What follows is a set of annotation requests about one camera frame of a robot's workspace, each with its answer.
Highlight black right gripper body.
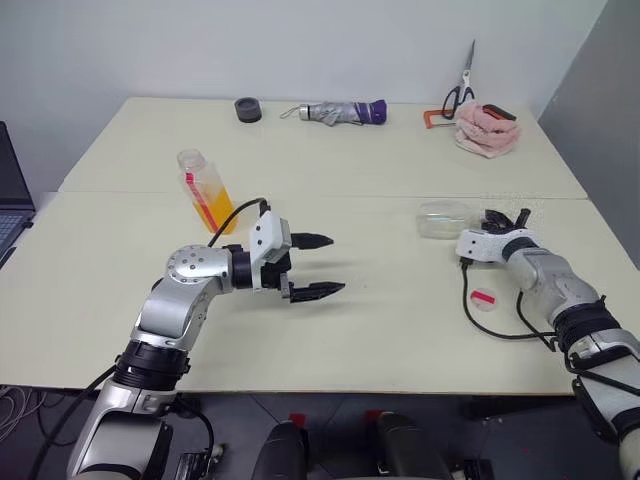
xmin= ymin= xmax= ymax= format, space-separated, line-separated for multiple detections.
xmin=479 ymin=219 xmax=529 ymax=235

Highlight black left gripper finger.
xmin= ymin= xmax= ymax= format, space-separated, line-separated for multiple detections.
xmin=291 ymin=231 xmax=335 ymax=253
xmin=288 ymin=280 xmax=347 ymax=305

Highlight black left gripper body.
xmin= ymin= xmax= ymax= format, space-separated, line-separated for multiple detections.
xmin=259 ymin=217 xmax=302 ymax=302

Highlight clear plastic container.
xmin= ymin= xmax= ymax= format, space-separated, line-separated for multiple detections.
xmin=415 ymin=198 xmax=502 ymax=241

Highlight white bottle cap pink tape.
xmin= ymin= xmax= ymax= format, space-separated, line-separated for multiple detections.
xmin=469 ymin=286 xmax=499 ymax=312

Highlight bottle with orange liquid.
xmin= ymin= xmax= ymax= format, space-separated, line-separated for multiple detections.
xmin=175 ymin=147 xmax=238 ymax=236

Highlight pink folded towel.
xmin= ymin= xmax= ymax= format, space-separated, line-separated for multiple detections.
xmin=453 ymin=100 xmax=523 ymax=160

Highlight folded silver purple umbrella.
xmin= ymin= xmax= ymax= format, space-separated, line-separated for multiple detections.
xmin=279 ymin=98 xmax=390 ymax=127

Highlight black round cap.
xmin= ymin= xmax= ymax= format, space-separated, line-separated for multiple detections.
xmin=233 ymin=96 xmax=264 ymax=125

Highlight black table foot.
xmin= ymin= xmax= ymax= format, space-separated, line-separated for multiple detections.
xmin=173 ymin=394 xmax=202 ymax=420

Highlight dark rounded shape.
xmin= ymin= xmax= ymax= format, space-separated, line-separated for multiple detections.
xmin=248 ymin=420 xmax=310 ymax=480
xmin=373 ymin=410 xmax=452 ymax=480

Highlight small black floor device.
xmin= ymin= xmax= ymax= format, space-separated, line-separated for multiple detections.
xmin=173 ymin=443 xmax=227 ymax=480

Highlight dark laptop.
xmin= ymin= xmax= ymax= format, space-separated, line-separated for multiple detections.
xmin=0 ymin=120 xmax=38 ymax=272

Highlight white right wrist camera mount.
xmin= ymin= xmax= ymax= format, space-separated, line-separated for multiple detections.
xmin=455 ymin=228 xmax=527 ymax=265

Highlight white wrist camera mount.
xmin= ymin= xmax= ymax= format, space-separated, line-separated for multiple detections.
xmin=247 ymin=210 xmax=293 ymax=293
xmin=455 ymin=228 xmax=527 ymax=265

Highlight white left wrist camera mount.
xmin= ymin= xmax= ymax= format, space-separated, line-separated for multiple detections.
xmin=247 ymin=210 xmax=293 ymax=293

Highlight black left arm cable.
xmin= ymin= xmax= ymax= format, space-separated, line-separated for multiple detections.
xmin=206 ymin=197 xmax=273 ymax=249

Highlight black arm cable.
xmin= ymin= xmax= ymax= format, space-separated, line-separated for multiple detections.
xmin=458 ymin=258 xmax=609 ymax=352
xmin=206 ymin=197 xmax=273 ymax=249

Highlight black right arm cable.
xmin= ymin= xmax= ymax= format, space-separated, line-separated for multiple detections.
xmin=458 ymin=258 xmax=609 ymax=352

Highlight orange frame hacksaw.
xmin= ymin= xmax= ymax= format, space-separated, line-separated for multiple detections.
xmin=422 ymin=103 xmax=519 ymax=133

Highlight black handled scissors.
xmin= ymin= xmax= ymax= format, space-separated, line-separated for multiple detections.
xmin=441 ymin=39 xmax=477 ymax=121

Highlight loose floor cables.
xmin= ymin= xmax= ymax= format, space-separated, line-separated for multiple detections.
xmin=0 ymin=385 xmax=52 ymax=442

